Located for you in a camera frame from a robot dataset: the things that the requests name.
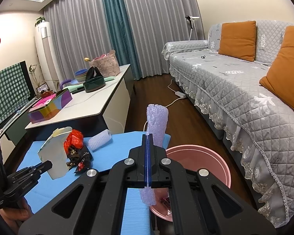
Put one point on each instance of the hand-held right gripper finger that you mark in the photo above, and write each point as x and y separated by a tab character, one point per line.
149	161
145	161

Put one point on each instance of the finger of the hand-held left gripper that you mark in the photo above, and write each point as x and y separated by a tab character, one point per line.
31	173

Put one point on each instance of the white paper bag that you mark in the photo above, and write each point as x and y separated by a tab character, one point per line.
55	151

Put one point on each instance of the large purple foam net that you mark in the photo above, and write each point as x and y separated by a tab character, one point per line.
158	122

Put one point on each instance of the small pale purple foam net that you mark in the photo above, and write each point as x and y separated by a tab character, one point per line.
100	139

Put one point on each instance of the pink plastic basin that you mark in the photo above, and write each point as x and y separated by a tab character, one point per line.
201	159

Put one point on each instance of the black gold-patterned hair scrunchie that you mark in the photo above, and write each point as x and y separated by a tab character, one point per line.
80	155

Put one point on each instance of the large red plastic bag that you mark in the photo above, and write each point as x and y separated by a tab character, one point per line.
74	139

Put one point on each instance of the person's left hand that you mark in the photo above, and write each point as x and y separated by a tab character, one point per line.
17	215

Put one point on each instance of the blue table mat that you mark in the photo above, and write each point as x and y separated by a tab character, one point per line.
105	156

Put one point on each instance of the dark green television cabinet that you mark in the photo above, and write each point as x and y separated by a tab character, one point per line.
14	132

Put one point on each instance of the multicoloured rectangular box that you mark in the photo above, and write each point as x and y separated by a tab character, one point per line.
49	112

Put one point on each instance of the pink card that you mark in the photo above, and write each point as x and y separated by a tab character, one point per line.
44	103

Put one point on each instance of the white power strip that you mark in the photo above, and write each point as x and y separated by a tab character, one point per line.
180	94

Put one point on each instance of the green checked cloth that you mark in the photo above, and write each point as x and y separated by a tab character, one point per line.
7	95

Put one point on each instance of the white coffee table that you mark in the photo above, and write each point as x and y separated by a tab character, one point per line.
100	98

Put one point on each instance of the red teapot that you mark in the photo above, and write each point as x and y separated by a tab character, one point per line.
47	93

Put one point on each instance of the mint green cloth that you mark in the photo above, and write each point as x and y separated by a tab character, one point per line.
109	78

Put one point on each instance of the dark green round tin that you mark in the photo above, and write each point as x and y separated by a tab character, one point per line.
94	84

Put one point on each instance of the black remote control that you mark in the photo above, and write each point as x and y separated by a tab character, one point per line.
78	90

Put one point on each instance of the checkered green cloth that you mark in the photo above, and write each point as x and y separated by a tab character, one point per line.
27	78

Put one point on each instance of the bamboo plant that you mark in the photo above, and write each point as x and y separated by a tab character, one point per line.
35	76

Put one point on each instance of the pink lace basket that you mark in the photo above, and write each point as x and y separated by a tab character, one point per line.
105	64

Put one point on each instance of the stack of coloured bowls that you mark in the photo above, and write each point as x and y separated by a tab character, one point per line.
80	75

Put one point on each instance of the grey quilted sofa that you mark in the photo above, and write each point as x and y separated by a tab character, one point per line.
235	83

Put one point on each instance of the yellow-tipped stick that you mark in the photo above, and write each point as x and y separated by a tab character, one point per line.
87	59

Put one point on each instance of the white standing air conditioner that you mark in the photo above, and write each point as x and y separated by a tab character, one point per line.
45	53

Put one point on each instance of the teal curtain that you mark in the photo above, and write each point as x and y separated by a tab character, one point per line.
120	29

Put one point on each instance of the grey curtain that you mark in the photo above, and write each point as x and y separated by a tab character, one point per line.
76	34
161	24

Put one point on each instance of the orange cushion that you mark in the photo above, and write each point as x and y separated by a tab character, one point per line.
237	41
284	73

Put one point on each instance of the green potted plant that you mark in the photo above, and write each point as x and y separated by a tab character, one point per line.
40	21

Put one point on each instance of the white safety rail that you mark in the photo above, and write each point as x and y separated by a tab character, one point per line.
19	112

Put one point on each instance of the small photo frame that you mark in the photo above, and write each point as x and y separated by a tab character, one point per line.
42	88

